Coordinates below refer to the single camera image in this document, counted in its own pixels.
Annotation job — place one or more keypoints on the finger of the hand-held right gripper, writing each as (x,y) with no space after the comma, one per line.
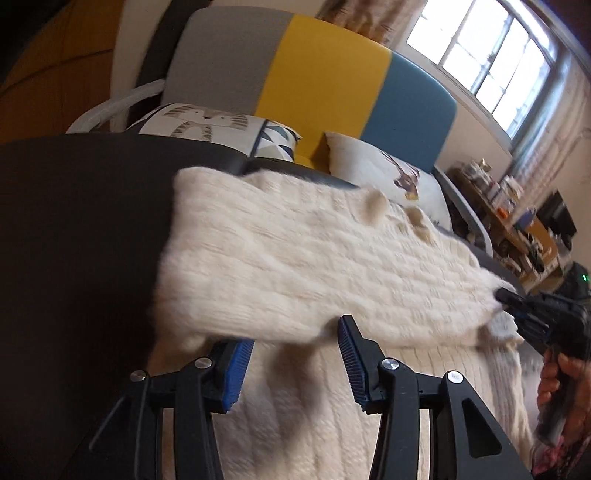
(526,303)
(531,328)

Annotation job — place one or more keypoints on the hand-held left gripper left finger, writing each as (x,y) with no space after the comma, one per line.
(236,374)

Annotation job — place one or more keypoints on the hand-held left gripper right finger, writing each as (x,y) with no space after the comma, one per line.
(349,360)

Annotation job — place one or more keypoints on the cream knitted sweater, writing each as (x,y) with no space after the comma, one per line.
(300,258)

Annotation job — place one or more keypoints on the person's right hand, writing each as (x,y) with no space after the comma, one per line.
(547,383)

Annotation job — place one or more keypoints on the wooden desk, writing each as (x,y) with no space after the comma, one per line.
(508,235)

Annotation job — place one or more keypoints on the blue chair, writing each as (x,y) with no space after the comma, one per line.
(526,219)

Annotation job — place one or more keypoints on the black monitor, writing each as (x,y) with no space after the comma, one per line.
(556,214)

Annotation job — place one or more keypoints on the stack of paper boxes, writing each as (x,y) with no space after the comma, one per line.
(505,190)

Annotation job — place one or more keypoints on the patterned beige curtain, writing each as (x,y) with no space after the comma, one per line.
(364,18)
(558,138)

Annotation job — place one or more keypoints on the deer print pillow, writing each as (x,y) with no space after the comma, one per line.
(364,166)

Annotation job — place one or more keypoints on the window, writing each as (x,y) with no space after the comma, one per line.
(485,60)

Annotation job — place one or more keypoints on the cat print pillow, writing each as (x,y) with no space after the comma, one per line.
(203,124)

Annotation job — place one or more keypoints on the grey yellow blue sofa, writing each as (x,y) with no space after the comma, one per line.
(323,92)

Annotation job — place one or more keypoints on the wooden panelled wardrobe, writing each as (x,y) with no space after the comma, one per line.
(55,69)

